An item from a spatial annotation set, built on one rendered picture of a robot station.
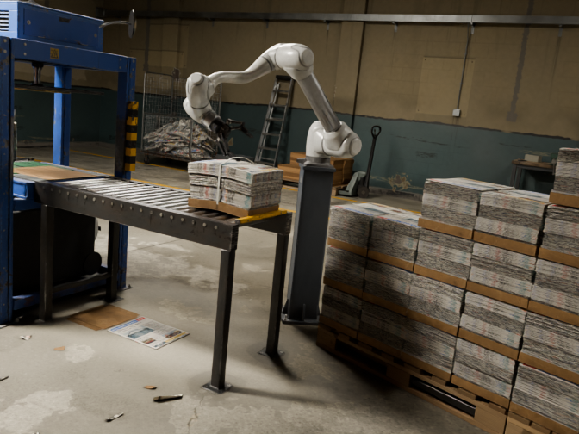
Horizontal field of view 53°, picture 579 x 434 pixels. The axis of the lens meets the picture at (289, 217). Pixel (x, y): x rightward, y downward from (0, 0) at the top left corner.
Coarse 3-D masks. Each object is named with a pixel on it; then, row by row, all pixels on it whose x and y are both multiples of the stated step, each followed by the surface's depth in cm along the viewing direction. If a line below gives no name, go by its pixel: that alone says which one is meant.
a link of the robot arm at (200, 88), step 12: (264, 60) 308; (216, 72) 286; (228, 72) 291; (240, 72) 300; (252, 72) 306; (264, 72) 310; (192, 84) 273; (204, 84) 274; (216, 84) 285; (192, 96) 278; (204, 96) 279
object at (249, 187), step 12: (228, 168) 273; (240, 168) 274; (252, 168) 279; (264, 168) 284; (276, 168) 291; (228, 180) 274; (240, 180) 270; (252, 180) 268; (264, 180) 276; (276, 180) 287; (228, 192) 276; (240, 192) 271; (252, 192) 269; (264, 192) 279; (276, 192) 288; (228, 204) 276; (240, 204) 273; (252, 204) 272; (264, 204) 281; (276, 204) 293
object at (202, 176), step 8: (208, 160) 296; (216, 160) 297; (224, 160) 298; (232, 160) 301; (192, 168) 284; (200, 168) 282; (208, 168) 280; (192, 176) 285; (200, 176) 283; (208, 176) 280; (192, 184) 286; (200, 184) 283; (208, 184) 281; (192, 192) 287; (200, 192) 284; (208, 192) 282; (208, 208) 285
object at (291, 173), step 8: (296, 152) 994; (304, 152) 1011; (336, 160) 925; (344, 160) 950; (352, 160) 977; (280, 168) 963; (288, 168) 956; (296, 168) 950; (336, 168) 931; (344, 168) 953; (288, 176) 958; (296, 176) 951; (336, 176) 932; (344, 176) 957; (336, 184) 937; (344, 184) 961; (336, 192) 921
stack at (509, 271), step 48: (384, 240) 295; (432, 240) 274; (336, 288) 323; (384, 288) 296; (432, 288) 275; (528, 288) 241; (336, 336) 323; (384, 336) 298; (432, 336) 277; (432, 384) 278; (480, 384) 260
